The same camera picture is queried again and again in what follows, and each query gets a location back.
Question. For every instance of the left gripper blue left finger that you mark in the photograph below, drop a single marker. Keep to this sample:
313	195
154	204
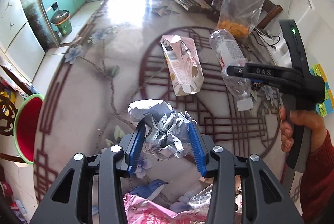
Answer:
134	146

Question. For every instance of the colourful cased tablet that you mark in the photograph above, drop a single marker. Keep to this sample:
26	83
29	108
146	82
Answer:
326	106

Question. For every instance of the floral tablecloth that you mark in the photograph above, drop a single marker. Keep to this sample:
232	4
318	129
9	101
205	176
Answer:
85	107

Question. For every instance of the dark wooden chair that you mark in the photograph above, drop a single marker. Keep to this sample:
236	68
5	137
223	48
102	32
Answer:
8	114

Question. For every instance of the pink snack wrapper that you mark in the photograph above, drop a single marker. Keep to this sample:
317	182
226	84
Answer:
140	210

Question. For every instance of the silver foil paper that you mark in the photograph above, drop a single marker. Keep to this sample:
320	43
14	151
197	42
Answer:
168	134

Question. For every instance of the right hand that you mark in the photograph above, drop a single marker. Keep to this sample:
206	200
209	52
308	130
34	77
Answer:
311	120

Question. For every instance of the patterned box on table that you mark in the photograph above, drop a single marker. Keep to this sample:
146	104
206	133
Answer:
194	6

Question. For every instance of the red bin with green rim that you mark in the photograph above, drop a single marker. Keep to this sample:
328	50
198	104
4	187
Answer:
25	126

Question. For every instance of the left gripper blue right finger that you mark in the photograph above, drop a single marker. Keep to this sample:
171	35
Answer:
199	149

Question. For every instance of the clear plastic bottle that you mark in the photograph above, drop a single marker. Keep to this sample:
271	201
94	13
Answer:
228	54

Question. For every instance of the plastic bag with orange snacks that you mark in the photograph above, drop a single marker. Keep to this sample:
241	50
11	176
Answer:
239	17

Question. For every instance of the pink white carton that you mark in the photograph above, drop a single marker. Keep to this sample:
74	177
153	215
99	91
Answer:
183	63

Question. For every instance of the red sleeve forearm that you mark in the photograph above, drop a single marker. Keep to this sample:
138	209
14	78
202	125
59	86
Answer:
316	194

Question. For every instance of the white refrigerator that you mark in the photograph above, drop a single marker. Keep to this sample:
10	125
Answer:
19	45

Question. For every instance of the green kitchen trash bin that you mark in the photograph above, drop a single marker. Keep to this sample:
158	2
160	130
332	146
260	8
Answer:
61	19

